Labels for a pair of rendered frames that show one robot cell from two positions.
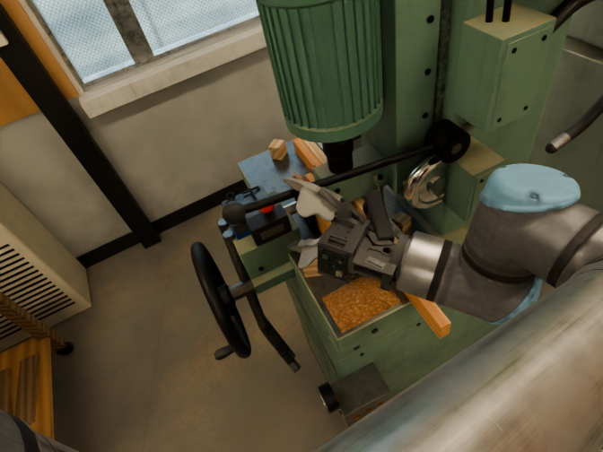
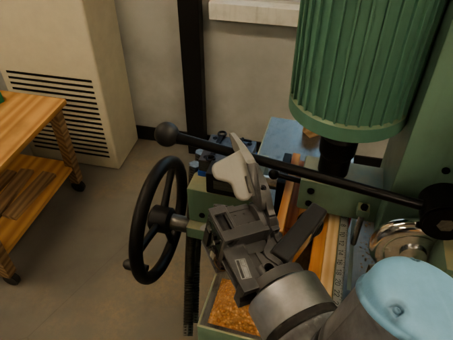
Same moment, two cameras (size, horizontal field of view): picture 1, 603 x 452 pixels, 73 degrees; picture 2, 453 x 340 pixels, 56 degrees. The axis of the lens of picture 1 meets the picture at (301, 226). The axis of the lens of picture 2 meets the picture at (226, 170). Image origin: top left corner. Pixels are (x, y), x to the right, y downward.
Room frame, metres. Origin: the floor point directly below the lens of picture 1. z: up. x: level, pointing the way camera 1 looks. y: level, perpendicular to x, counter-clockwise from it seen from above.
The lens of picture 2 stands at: (0.06, -0.21, 1.52)
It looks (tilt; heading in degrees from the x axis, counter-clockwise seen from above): 42 degrees down; 28
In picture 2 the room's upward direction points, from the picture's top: straight up
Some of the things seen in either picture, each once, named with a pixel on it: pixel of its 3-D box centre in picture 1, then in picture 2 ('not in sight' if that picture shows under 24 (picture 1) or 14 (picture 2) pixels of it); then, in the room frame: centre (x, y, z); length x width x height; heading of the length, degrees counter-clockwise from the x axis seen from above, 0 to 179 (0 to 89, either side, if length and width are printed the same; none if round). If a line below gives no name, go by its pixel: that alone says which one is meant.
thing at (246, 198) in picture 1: (254, 213); (228, 162); (0.61, 0.09, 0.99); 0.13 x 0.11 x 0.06; 13
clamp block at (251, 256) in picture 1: (263, 233); (229, 187); (0.62, 0.09, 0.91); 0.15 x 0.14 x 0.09; 13
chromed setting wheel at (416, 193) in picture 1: (432, 181); (412, 249); (0.53, -0.26, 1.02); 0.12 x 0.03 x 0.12; 103
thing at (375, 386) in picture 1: (360, 395); not in sight; (0.34, -0.03, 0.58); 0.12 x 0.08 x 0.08; 103
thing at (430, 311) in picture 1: (353, 216); (320, 230); (0.59, -0.12, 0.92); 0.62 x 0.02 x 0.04; 13
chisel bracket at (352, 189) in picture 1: (352, 179); (339, 191); (0.63, -0.13, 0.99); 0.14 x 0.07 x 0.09; 103
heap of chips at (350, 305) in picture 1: (360, 296); (252, 303); (0.40, -0.07, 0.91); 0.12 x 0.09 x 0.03; 103
